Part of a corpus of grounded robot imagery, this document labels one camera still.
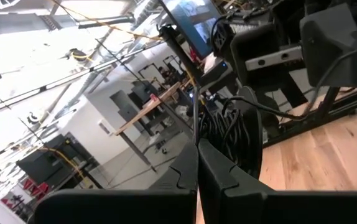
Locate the computer monitor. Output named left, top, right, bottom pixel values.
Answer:
left=160, top=0, right=223, bottom=59

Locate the person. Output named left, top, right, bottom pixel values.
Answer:
left=159, top=66, right=175, bottom=85

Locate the long yellow cable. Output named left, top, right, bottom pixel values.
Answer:
left=52, top=0, right=198, bottom=93

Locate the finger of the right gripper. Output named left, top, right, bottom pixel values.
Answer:
left=299, top=2, right=357, bottom=90

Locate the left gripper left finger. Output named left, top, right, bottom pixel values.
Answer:
left=35, top=141, right=199, bottom=224

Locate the long wooden table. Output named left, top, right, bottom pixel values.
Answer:
left=114, top=81, right=184, bottom=172

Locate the thin black cord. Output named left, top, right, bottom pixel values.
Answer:
left=198, top=48, right=357, bottom=170

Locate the black aluminium table frame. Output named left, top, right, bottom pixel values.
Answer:
left=261, top=86, right=357, bottom=147

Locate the black cord spool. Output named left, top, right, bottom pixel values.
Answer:
left=192, top=85, right=264, bottom=180

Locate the black equipment case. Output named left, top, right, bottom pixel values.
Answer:
left=131, top=80, right=158, bottom=103

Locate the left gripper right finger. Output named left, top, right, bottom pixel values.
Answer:
left=198, top=138, right=357, bottom=224

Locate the black computer box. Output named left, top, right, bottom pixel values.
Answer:
left=202, top=58, right=238, bottom=91

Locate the black equipment cart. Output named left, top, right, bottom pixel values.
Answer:
left=16, top=133, right=100, bottom=190

